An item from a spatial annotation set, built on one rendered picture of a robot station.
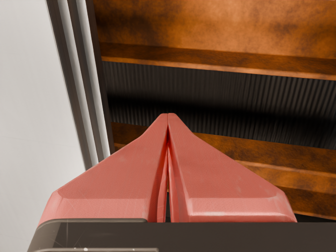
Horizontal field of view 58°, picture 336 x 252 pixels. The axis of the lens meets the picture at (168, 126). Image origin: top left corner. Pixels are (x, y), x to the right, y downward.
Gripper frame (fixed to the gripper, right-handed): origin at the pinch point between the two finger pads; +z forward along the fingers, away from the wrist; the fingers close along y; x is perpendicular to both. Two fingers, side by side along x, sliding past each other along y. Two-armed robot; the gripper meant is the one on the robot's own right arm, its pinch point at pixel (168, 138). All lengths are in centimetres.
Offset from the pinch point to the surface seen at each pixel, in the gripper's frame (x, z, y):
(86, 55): 1.5, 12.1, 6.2
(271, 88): 16.8, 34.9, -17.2
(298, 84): 15.6, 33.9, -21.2
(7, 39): -0.2, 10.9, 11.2
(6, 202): 18.4, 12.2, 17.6
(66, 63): 1.5, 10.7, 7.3
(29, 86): 3.4, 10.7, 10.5
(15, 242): 26.2, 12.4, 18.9
